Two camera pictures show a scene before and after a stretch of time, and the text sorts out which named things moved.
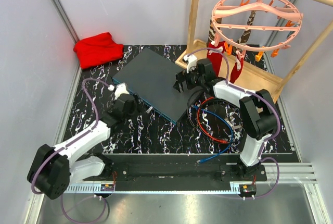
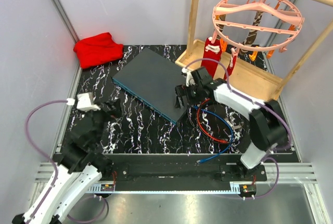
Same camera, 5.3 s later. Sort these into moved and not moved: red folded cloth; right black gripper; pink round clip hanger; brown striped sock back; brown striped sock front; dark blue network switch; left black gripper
Moved: brown striped sock front; left black gripper; brown striped sock back; right black gripper
Not moved: dark blue network switch; red folded cloth; pink round clip hanger
